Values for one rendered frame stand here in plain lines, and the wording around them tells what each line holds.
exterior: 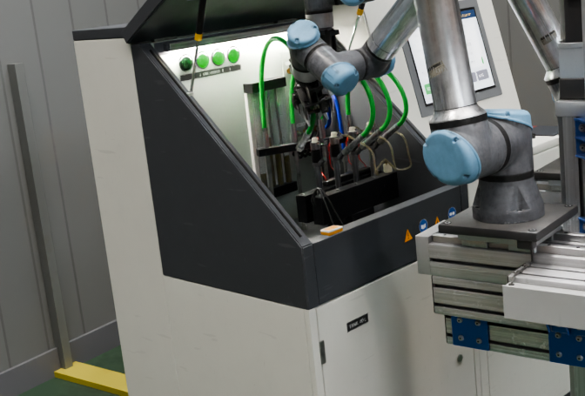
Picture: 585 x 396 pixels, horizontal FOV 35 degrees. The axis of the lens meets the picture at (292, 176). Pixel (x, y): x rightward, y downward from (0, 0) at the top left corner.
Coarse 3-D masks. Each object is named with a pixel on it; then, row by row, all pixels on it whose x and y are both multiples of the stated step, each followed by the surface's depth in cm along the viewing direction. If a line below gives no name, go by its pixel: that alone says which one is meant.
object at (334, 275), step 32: (448, 192) 263; (352, 224) 237; (384, 224) 243; (416, 224) 253; (320, 256) 226; (352, 256) 235; (384, 256) 244; (416, 256) 254; (320, 288) 227; (352, 288) 236
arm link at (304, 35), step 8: (296, 24) 210; (304, 24) 210; (312, 24) 210; (288, 32) 209; (296, 32) 209; (304, 32) 209; (312, 32) 208; (288, 40) 210; (296, 40) 208; (304, 40) 207; (312, 40) 208; (320, 40) 210; (288, 48) 213; (296, 48) 209; (304, 48) 209; (312, 48) 208; (296, 56) 211; (304, 56) 209; (296, 64) 215; (304, 64) 217; (304, 72) 216
